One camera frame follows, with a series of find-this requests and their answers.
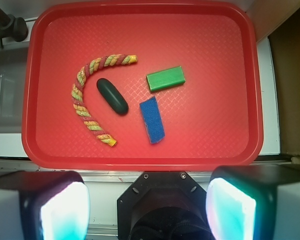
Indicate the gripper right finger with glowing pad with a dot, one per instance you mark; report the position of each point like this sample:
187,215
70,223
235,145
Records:
254,202

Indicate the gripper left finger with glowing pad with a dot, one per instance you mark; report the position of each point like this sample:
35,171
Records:
43,205

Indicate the dark green plastic pickle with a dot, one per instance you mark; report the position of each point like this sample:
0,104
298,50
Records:
112,96

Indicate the blue sponge piece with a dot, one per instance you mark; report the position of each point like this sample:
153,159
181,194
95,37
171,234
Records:
152,120

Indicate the steel sink basin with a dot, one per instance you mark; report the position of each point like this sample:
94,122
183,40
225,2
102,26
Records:
13,62

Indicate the red plastic tray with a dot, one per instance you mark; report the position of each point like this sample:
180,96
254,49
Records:
214,118

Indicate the green rectangular block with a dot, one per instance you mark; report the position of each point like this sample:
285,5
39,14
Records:
165,79

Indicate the brown cardboard box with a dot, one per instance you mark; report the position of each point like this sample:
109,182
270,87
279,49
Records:
285,49

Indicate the dark metal faucet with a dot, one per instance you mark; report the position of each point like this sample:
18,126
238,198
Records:
12,27

